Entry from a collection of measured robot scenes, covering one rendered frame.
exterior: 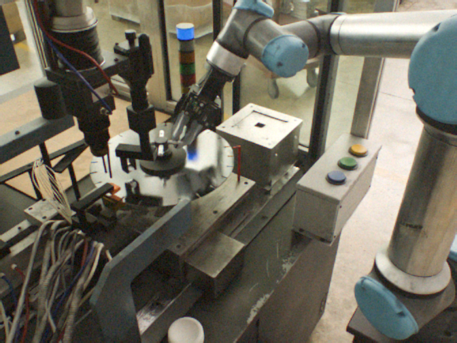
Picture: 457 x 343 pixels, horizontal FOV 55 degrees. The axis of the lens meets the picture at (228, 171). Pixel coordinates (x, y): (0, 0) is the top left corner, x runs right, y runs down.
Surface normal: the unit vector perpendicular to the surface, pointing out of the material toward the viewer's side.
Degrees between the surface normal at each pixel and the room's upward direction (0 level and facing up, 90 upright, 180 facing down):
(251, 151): 90
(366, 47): 110
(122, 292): 90
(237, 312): 0
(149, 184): 0
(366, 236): 0
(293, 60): 99
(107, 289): 90
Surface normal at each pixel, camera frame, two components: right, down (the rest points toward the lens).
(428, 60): -0.81, 0.23
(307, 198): -0.57, 0.49
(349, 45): -0.72, 0.63
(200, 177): 0.00, -0.80
